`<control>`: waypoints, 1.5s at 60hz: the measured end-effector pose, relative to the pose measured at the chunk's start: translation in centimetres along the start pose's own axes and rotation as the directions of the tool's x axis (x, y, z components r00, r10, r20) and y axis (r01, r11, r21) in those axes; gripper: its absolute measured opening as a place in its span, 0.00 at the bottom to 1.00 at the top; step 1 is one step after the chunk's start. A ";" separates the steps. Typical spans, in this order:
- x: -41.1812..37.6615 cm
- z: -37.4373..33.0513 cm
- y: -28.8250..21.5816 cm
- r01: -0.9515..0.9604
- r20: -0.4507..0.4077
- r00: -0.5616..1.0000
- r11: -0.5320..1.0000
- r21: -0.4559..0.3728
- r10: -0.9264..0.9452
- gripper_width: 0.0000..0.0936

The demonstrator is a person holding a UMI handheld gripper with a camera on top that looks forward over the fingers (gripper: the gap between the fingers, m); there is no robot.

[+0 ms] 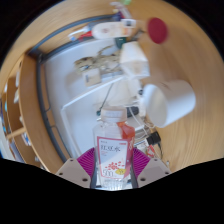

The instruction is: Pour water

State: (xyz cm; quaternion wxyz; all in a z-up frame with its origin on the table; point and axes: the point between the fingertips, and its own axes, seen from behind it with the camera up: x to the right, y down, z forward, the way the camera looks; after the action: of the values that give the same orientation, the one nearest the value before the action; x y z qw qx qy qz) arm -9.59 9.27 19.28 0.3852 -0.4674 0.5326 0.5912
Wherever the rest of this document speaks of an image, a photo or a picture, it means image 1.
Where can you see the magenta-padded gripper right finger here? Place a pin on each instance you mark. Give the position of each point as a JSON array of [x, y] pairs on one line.
[[152, 170]]

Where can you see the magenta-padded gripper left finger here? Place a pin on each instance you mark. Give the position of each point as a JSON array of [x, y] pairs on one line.
[[72, 170]]

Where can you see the clear drink bottle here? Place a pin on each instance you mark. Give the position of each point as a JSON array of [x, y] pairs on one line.
[[111, 150]]

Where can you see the black charger block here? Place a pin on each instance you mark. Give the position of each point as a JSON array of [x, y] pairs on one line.
[[154, 138]]

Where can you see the white cup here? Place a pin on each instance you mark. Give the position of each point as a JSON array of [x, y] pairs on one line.
[[173, 101]]

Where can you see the wooden shelf unit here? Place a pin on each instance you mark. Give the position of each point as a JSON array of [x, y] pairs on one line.
[[23, 113]]

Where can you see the white soft pack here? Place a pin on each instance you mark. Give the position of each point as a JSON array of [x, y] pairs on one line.
[[133, 60]]

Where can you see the brown tree-creature figurine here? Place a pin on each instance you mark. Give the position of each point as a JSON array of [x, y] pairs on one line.
[[98, 60]]

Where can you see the flat round red coaster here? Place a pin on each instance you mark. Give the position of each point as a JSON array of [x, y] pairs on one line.
[[157, 30]]

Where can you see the grey metal desk frame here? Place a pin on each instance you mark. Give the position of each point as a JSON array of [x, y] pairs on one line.
[[39, 86]]

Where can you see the white wall box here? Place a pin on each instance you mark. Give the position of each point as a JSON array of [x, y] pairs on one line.
[[92, 77]]

